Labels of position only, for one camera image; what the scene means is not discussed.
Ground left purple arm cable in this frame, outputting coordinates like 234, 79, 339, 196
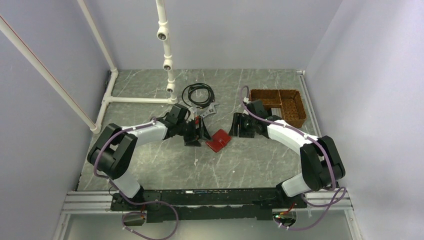
93, 116, 180, 240

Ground red handled adjustable wrench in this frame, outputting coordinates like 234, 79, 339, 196
193, 102, 219, 120

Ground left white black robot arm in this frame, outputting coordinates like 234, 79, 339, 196
86, 103, 212, 210

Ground white pvc pipe frame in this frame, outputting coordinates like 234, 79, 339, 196
0, 0, 178, 134

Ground brown woven basket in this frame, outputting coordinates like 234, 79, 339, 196
249, 89, 307, 129

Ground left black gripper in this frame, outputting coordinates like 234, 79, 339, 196
177, 116, 213, 147

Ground red leather card holder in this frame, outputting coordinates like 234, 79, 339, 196
205, 129, 232, 153

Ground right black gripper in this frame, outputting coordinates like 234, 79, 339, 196
228, 112, 256, 138

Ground coiled black cable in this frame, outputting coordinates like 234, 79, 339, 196
181, 83, 216, 109

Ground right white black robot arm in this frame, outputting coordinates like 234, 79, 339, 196
230, 98, 346, 208

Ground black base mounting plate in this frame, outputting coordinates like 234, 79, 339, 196
110, 187, 307, 223

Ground aluminium extrusion rail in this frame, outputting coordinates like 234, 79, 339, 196
62, 191, 354, 214

